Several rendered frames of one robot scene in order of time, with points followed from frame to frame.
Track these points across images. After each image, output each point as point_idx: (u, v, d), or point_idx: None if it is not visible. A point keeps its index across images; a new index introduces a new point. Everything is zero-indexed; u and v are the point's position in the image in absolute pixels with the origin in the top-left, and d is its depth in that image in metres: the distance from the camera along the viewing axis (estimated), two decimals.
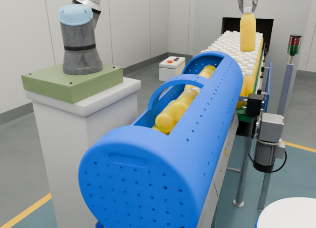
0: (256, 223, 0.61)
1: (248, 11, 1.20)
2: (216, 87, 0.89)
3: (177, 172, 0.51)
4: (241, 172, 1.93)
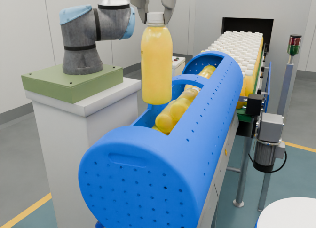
0: (256, 223, 0.61)
1: (154, 20, 0.55)
2: (216, 87, 0.89)
3: (177, 172, 0.51)
4: (241, 172, 1.93)
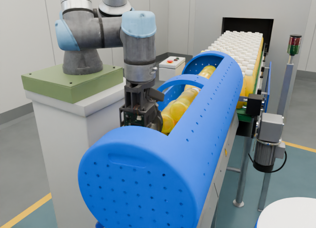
0: (256, 223, 0.61)
1: None
2: (216, 87, 0.89)
3: (177, 172, 0.51)
4: (241, 172, 1.93)
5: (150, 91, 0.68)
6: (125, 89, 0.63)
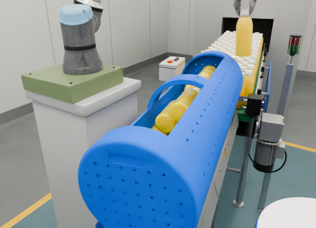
0: (256, 223, 0.61)
1: None
2: (216, 87, 0.89)
3: (177, 172, 0.51)
4: (241, 172, 1.93)
5: None
6: None
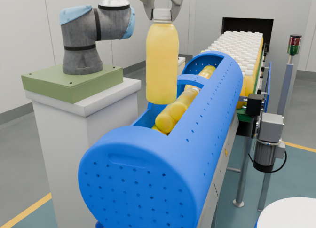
0: (256, 223, 0.61)
1: None
2: (216, 87, 0.89)
3: (177, 172, 0.51)
4: (241, 172, 1.93)
5: None
6: None
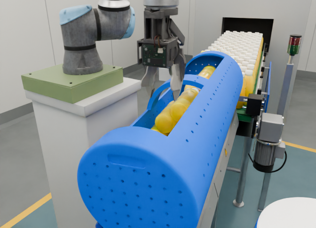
0: (256, 223, 0.61)
1: None
2: (216, 87, 0.89)
3: (177, 173, 0.51)
4: (241, 172, 1.93)
5: (171, 25, 0.60)
6: (145, 14, 0.54)
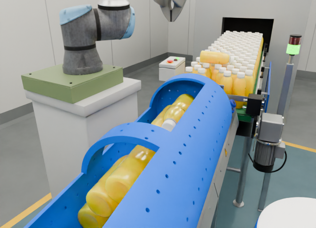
0: (256, 223, 0.61)
1: None
2: (182, 146, 0.56)
3: None
4: (241, 172, 1.93)
5: None
6: None
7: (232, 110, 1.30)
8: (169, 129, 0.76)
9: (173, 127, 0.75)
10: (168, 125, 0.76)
